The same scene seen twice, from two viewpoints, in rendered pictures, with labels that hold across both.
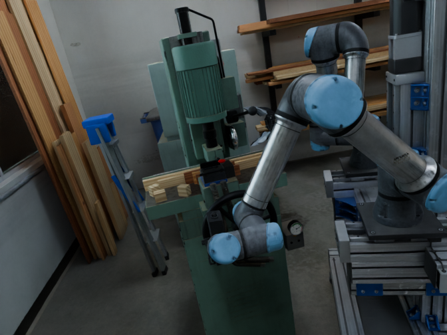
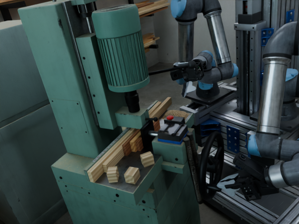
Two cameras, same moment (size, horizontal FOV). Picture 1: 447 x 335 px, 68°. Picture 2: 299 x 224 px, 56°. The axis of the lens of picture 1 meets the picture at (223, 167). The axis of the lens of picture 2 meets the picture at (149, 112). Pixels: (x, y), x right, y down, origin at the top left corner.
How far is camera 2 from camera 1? 104 cm
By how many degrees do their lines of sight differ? 44
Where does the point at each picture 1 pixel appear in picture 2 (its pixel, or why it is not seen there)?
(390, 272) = not seen: hidden behind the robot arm
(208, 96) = (143, 60)
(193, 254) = (161, 217)
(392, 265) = not seen: hidden behind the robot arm
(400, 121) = (257, 54)
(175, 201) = (149, 173)
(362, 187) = (213, 110)
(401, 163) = not seen: outside the picture
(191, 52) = (131, 16)
